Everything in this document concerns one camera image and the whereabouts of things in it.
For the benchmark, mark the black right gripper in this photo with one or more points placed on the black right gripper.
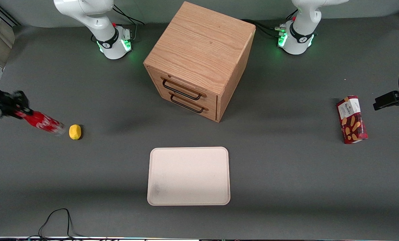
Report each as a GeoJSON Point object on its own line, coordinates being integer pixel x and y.
{"type": "Point", "coordinates": [2, 101]}

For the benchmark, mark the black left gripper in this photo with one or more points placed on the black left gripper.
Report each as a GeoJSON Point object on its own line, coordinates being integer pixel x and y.
{"type": "Point", "coordinates": [388, 99]}

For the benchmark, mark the red coke bottle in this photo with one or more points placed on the red coke bottle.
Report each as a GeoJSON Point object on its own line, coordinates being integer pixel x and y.
{"type": "Point", "coordinates": [42, 122]}

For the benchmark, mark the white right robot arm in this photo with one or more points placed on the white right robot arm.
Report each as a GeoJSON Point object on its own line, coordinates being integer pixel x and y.
{"type": "Point", "coordinates": [105, 31]}

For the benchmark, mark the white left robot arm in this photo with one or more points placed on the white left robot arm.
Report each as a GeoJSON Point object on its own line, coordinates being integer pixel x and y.
{"type": "Point", "coordinates": [300, 36]}

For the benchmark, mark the beige rectangular tray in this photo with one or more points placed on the beige rectangular tray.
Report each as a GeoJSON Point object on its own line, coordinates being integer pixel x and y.
{"type": "Point", "coordinates": [188, 176]}

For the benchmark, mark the red wafer box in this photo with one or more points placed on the red wafer box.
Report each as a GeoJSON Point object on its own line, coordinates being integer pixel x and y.
{"type": "Point", "coordinates": [352, 120]}

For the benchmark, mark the yellow lemon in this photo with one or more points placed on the yellow lemon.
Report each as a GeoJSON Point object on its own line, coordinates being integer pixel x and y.
{"type": "Point", "coordinates": [75, 132]}

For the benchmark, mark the beige plastic container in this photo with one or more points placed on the beige plastic container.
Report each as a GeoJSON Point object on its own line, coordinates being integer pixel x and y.
{"type": "Point", "coordinates": [3, 42]}

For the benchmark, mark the wooden drawer front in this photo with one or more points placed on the wooden drawer front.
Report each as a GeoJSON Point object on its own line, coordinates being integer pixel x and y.
{"type": "Point", "coordinates": [186, 85]}
{"type": "Point", "coordinates": [206, 112]}

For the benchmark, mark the oak wood drawer cabinet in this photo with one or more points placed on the oak wood drawer cabinet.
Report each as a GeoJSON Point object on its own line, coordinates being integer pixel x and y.
{"type": "Point", "coordinates": [199, 43]}

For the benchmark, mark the aluminium frame rail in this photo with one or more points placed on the aluminium frame rail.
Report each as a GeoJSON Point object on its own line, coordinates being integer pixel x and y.
{"type": "Point", "coordinates": [7, 16]}

